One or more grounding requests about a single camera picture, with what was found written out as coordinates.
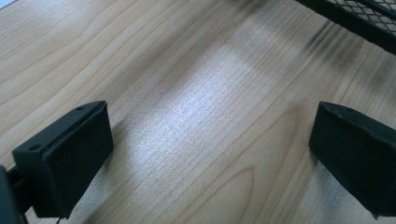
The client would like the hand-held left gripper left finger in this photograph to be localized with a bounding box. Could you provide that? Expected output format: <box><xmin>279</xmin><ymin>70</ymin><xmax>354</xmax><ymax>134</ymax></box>
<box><xmin>11</xmin><ymin>100</ymin><xmax>115</xmax><ymax>219</ymax></box>

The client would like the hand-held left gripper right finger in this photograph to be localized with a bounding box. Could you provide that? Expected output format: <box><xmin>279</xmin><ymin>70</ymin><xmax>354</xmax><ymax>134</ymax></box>
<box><xmin>308</xmin><ymin>101</ymin><xmax>396</xmax><ymax>218</ymax></box>

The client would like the black metal mesh basket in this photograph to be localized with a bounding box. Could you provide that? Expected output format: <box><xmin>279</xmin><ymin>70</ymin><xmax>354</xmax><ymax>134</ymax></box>
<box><xmin>294</xmin><ymin>0</ymin><xmax>396</xmax><ymax>56</ymax></box>

